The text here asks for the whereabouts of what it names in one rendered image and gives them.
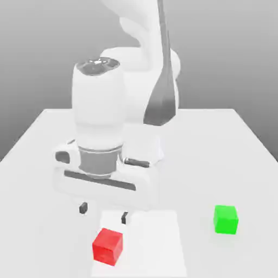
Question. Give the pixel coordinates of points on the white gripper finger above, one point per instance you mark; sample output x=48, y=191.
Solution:
x=83, y=208
x=124, y=217

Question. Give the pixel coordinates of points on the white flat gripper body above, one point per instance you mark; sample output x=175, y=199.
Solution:
x=139, y=195

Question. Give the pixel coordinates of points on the small red cube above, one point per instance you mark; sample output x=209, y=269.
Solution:
x=106, y=247

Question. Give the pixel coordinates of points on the small green cube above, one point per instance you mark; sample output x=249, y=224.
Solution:
x=225, y=220

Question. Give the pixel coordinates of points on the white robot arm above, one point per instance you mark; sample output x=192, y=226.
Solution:
x=97, y=104

